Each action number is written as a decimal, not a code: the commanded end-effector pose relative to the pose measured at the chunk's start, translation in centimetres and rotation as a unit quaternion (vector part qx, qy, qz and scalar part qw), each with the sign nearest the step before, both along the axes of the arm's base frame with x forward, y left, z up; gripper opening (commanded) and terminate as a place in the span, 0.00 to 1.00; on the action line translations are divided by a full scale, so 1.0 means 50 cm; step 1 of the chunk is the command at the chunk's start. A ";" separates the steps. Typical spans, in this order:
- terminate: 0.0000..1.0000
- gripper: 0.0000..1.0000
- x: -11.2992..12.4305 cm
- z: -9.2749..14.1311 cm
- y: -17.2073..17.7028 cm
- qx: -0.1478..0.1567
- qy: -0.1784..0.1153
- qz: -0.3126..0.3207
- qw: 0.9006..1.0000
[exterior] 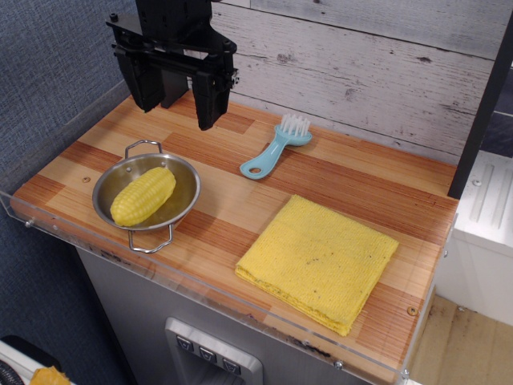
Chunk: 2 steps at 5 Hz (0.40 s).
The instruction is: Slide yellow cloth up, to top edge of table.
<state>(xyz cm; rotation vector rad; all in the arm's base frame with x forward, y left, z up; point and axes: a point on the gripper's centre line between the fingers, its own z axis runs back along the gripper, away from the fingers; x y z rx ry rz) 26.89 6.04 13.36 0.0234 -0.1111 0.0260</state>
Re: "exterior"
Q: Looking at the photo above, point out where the black left frame post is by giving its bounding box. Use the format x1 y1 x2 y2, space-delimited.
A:
160 70 189 108

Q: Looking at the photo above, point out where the black frame post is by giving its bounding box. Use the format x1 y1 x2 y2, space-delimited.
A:
160 70 189 108
447 15 512 199

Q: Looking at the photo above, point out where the grey cabinet under table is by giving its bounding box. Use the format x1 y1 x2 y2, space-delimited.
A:
79 250 363 384

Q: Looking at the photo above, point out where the silver metal handled bowl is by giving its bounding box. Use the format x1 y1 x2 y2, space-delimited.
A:
92 140 201 253

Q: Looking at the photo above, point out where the light blue dish brush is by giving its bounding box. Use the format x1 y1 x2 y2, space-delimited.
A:
240 114 313 180

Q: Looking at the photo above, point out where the yellow object bottom left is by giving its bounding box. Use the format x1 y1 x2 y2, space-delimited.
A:
29 367 71 385

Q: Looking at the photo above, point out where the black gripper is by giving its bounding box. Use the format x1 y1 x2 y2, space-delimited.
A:
107 1 239 131

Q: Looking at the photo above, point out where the black right frame post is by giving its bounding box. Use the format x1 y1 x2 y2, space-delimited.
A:
447 15 512 199

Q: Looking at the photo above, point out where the clear acrylic table guard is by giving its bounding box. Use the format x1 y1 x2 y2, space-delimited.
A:
7 94 457 384

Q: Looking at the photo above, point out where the grey dispenser button panel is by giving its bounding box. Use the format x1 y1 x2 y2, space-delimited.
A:
165 317 264 384

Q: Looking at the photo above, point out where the white appliance at right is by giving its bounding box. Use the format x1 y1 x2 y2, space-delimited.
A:
434 151 512 325

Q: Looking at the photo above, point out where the yellow cloth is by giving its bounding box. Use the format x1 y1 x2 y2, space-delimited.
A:
235 195 399 337

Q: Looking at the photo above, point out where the yellow toy corn cob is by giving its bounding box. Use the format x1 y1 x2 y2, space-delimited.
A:
110 167 176 227

